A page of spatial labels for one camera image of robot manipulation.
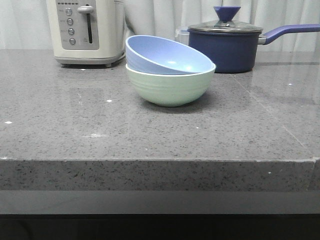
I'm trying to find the white curtain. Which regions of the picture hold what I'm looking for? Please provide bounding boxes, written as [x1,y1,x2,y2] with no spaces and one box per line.
[0,0,320,49]

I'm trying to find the dark blue saucepan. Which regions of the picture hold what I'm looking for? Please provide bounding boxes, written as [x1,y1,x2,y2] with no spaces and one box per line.
[188,24,320,74]

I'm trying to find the glass lid with blue knob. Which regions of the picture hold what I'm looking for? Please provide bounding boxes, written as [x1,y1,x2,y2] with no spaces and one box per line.
[188,6,263,34]

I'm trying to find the light green bowl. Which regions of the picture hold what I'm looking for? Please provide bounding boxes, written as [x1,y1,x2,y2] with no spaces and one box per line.
[125,64,216,107]

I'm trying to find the cream white toaster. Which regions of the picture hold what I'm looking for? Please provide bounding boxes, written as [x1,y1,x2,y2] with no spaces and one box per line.
[46,0,126,66]

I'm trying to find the blue bowl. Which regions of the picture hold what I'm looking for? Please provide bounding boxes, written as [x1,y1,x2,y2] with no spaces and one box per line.
[125,35,215,75]

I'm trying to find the clear plastic container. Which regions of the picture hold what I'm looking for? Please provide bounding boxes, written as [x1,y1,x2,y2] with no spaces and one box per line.
[175,26,190,46]

